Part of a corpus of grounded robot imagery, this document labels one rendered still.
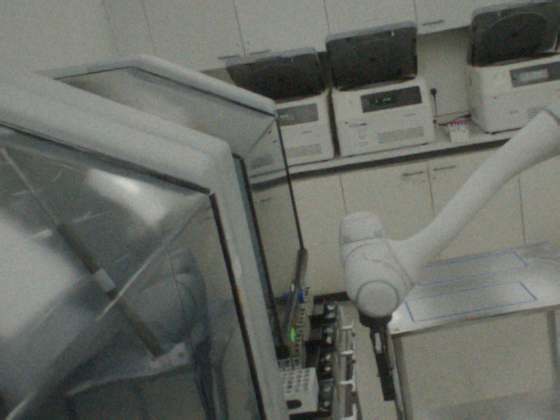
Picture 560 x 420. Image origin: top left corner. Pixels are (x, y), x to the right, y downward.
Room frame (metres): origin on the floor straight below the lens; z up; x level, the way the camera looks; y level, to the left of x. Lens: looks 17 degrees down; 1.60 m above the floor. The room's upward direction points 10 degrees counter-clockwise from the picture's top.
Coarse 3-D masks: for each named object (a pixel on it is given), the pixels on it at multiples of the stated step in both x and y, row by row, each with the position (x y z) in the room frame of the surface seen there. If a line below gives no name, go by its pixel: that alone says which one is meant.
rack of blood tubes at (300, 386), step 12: (288, 372) 1.30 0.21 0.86; (300, 372) 1.30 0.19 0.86; (312, 372) 1.28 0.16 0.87; (288, 384) 1.26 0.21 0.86; (300, 384) 1.24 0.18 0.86; (312, 384) 1.23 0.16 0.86; (288, 396) 1.21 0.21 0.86; (300, 396) 1.21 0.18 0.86; (312, 396) 1.21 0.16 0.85; (288, 408) 1.25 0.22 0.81; (300, 408) 1.21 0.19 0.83; (312, 408) 1.21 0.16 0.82
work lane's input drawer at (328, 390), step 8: (320, 384) 1.31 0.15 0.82; (328, 384) 1.30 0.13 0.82; (320, 392) 1.26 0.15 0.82; (328, 392) 1.27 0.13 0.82; (320, 400) 1.24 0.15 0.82; (328, 400) 1.24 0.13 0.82; (336, 400) 1.29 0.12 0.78; (320, 408) 1.21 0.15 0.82; (328, 408) 1.21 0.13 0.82; (336, 408) 1.26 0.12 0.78; (352, 408) 1.29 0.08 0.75; (296, 416) 1.20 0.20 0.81; (304, 416) 1.20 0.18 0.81; (312, 416) 1.20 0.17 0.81; (320, 416) 1.20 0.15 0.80; (328, 416) 1.20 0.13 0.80; (336, 416) 1.24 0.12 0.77; (352, 416) 1.26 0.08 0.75
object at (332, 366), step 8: (320, 352) 1.46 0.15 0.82; (328, 352) 1.45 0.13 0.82; (320, 360) 1.41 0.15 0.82; (328, 360) 1.41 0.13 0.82; (336, 360) 1.44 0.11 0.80; (320, 368) 1.41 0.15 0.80; (328, 368) 1.37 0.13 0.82; (336, 368) 1.41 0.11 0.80; (320, 376) 1.35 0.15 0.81; (328, 376) 1.35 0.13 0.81; (336, 376) 1.37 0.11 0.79; (352, 376) 1.43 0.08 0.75; (336, 384) 1.35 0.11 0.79; (344, 384) 1.40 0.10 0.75; (352, 384) 1.39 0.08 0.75; (336, 392) 1.34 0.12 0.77; (352, 392) 1.36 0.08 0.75
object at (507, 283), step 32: (480, 256) 1.92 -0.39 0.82; (512, 256) 1.88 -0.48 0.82; (544, 256) 1.84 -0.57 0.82; (416, 288) 1.75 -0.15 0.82; (448, 288) 1.71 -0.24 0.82; (480, 288) 1.68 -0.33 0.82; (512, 288) 1.64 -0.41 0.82; (544, 288) 1.61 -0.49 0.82; (416, 320) 1.54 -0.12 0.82; (448, 320) 1.51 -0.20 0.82; (480, 320) 1.50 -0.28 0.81; (416, 416) 1.90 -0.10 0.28; (448, 416) 1.87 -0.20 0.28; (480, 416) 1.84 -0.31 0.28; (512, 416) 1.81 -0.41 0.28; (544, 416) 1.79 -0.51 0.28
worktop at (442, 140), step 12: (444, 132) 3.85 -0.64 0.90; (468, 132) 3.71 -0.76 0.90; (480, 132) 3.65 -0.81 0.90; (504, 132) 3.53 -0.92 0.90; (516, 132) 3.48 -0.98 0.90; (336, 144) 4.08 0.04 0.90; (420, 144) 3.60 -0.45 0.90; (432, 144) 3.54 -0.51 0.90; (444, 144) 3.50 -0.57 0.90; (456, 144) 3.50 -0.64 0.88; (468, 144) 3.49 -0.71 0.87; (336, 156) 3.67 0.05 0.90; (360, 156) 3.55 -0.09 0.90; (372, 156) 3.52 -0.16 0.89; (384, 156) 3.51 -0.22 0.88; (396, 156) 3.51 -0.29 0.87; (300, 168) 3.53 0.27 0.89; (312, 168) 3.53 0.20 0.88; (324, 168) 3.53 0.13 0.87
